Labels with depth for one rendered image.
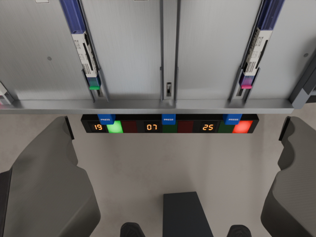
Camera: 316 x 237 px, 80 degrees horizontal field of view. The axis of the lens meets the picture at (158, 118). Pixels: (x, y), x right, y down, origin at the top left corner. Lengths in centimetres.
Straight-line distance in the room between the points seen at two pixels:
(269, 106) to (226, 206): 91
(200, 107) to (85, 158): 93
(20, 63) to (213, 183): 101
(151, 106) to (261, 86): 17
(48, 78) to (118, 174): 85
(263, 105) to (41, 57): 33
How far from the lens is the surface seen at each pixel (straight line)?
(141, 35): 26
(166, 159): 106
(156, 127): 38
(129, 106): 30
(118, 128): 39
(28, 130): 129
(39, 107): 36
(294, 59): 32
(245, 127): 41
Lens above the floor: 103
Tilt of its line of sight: 87 degrees down
